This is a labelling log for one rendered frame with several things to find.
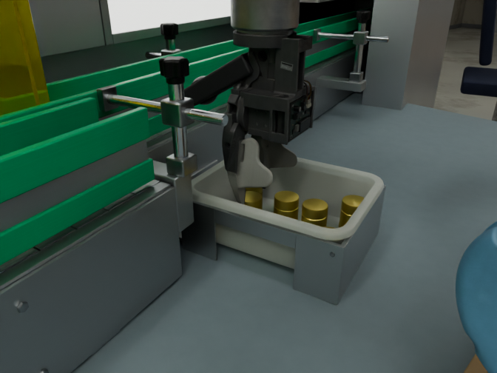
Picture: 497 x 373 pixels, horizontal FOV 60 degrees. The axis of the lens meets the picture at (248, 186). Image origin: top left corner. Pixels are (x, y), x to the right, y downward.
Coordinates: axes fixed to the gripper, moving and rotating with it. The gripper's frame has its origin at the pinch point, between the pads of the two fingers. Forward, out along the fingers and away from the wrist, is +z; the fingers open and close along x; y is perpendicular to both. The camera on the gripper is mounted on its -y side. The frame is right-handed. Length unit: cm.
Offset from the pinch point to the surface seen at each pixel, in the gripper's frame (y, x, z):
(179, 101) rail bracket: -1.6, -11.0, -14.1
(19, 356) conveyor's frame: -1.3, -32.8, 1.4
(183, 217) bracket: -1.7, -11.5, -0.5
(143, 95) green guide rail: -13.2, -4.5, -11.6
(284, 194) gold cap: 4.1, 2.8, 1.3
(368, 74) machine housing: -7, 73, -1
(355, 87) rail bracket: -3, 51, -2
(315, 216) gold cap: 9.6, 0.9, 2.2
